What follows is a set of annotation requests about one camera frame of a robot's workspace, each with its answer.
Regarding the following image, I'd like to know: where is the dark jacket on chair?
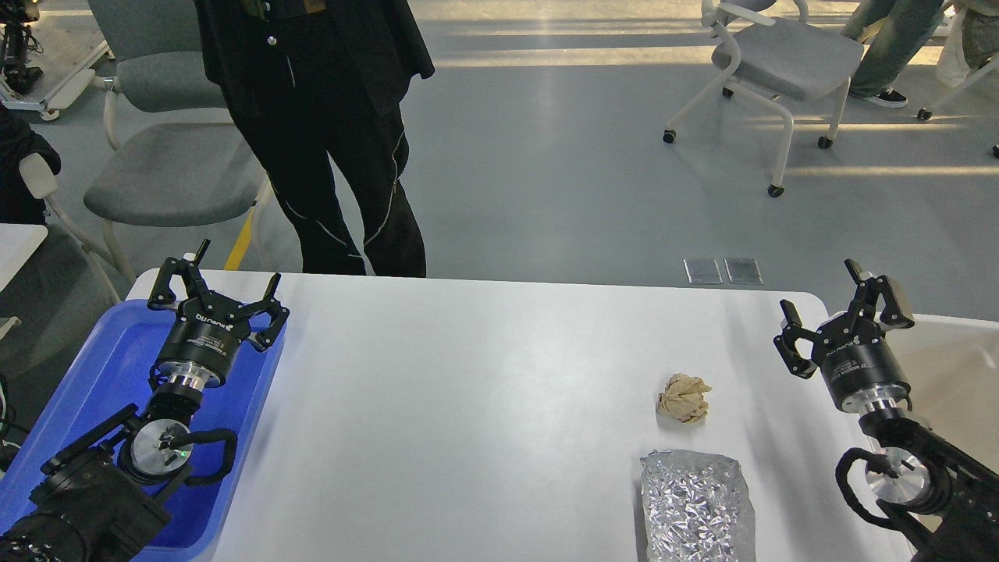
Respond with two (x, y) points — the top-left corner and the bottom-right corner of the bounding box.
(1, 106), (62, 225)

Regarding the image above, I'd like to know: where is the grey chair with castors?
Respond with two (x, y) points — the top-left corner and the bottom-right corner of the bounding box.
(663, 1), (864, 197)

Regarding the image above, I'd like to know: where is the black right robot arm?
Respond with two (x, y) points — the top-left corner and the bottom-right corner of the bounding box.
(773, 259), (998, 561)

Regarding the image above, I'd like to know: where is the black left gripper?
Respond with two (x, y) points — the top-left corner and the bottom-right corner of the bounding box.
(147, 239), (290, 389)

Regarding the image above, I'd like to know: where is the person in black clothes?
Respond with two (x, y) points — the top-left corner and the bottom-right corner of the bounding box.
(194, 1), (435, 278)

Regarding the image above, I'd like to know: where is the crumpled beige paper ball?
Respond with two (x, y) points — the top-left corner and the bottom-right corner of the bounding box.
(656, 373), (713, 423)

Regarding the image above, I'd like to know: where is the silver foil bag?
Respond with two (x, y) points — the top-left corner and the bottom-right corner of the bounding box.
(640, 449), (757, 561)

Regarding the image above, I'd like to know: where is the robot stand far left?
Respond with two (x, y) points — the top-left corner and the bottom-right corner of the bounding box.
(0, 0), (112, 123)

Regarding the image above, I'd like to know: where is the blue plastic tray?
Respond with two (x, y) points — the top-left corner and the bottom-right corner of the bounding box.
(1, 300), (285, 561)

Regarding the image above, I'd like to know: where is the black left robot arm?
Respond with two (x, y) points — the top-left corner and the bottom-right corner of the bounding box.
(2, 241), (290, 561)

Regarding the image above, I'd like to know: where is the floor outlet plate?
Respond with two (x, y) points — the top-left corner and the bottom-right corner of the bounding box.
(684, 258), (723, 286)
(724, 258), (764, 286)

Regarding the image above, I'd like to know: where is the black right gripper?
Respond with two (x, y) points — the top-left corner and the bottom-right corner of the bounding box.
(773, 259), (915, 413)

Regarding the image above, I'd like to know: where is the white side table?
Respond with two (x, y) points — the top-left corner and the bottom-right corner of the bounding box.
(1, 223), (48, 291)

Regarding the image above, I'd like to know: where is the beige plastic bin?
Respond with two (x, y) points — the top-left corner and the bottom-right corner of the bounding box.
(886, 314), (998, 471)

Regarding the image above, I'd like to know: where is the right floor outlet plate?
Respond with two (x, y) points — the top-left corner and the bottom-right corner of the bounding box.
(724, 258), (764, 286)

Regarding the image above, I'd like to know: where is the white chair far right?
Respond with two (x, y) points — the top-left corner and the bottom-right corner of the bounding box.
(915, 1), (998, 121)

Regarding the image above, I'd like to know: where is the left floor outlet plate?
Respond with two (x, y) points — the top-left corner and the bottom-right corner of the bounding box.
(684, 258), (723, 286)

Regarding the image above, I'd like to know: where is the grey chair near left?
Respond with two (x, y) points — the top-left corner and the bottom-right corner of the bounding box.
(41, 1), (267, 302)

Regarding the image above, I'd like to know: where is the person in jeans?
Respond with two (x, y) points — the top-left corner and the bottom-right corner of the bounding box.
(841, 1), (944, 108)

